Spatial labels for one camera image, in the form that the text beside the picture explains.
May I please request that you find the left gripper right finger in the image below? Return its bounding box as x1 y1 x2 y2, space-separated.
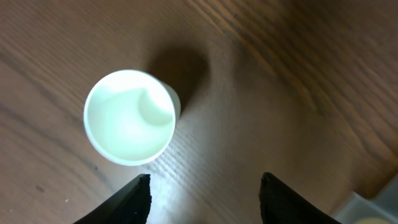
259 172 339 224

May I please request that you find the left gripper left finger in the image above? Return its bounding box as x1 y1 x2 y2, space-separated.
75 174 152 224

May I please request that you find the cream white cup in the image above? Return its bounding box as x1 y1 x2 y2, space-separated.
83 70 182 166

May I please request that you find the yellow cup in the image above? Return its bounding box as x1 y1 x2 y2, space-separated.
353 217 391 224

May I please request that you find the clear plastic storage container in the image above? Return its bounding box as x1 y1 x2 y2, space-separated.
333 175 397 224

